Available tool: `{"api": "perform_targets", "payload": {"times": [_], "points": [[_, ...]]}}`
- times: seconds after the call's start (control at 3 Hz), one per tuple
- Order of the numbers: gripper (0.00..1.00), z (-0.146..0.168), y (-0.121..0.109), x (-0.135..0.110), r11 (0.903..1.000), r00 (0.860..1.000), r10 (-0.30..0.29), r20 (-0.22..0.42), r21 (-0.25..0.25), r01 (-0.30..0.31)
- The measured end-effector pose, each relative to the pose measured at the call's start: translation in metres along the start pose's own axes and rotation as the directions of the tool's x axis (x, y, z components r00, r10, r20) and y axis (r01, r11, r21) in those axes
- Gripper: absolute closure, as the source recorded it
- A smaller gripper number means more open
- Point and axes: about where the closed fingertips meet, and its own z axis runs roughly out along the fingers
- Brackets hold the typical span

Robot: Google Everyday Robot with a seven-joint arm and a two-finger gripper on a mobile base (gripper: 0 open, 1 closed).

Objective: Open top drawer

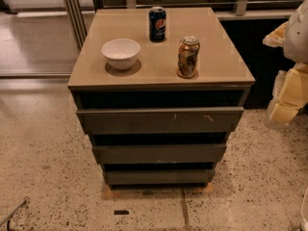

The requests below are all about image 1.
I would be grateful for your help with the blue pepsi can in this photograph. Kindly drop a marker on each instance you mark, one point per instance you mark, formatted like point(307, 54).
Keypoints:
point(157, 24)

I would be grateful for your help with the grey top drawer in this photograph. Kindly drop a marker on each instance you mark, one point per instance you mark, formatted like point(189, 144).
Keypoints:
point(160, 121)

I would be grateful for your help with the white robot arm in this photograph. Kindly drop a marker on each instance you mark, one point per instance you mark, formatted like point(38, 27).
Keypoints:
point(295, 46)

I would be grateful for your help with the orange soda can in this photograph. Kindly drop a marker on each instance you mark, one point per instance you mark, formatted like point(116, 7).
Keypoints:
point(188, 50)

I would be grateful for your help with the grey drawer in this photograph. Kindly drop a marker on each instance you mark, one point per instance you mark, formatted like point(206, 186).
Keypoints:
point(160, 121)
point(151, 177)
point(159, 154)

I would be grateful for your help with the small black floor object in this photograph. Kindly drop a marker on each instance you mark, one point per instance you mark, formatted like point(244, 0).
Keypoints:
point(121, 212)

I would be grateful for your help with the grey middle drawer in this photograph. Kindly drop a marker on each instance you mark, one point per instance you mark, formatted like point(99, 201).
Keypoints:
point(159, 154)

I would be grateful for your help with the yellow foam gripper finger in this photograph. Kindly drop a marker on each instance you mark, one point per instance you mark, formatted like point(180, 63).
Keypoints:
point(276, 37)
point(289, 96)

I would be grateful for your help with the white ceramic bowl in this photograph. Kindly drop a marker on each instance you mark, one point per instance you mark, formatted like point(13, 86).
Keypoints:
point(121, 53)

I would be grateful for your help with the grey bottom drawer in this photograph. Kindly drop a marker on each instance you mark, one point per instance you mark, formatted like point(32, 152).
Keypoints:
point(151, 177)

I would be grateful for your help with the grey drawer cabinet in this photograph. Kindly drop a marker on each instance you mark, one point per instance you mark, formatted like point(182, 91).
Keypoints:
point(221, 80)

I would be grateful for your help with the metal railing frame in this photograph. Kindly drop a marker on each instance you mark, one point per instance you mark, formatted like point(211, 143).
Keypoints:
point(245, 21)

